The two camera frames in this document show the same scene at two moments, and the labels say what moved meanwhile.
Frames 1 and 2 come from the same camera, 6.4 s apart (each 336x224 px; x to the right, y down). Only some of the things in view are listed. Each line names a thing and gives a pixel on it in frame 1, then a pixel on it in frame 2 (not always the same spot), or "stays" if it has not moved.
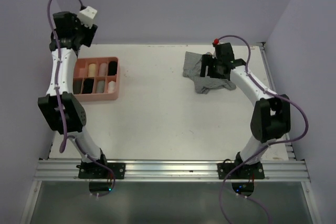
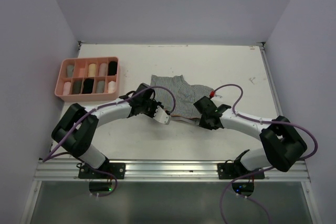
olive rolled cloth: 77,85 stays
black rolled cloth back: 112,68 stays
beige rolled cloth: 103,70 stays
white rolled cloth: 111,86 stays
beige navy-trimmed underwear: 92,70 stays
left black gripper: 89,32 → 155,104
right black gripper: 207,61 → 202,123
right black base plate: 252,171 stays
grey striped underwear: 191,69 → 178,96
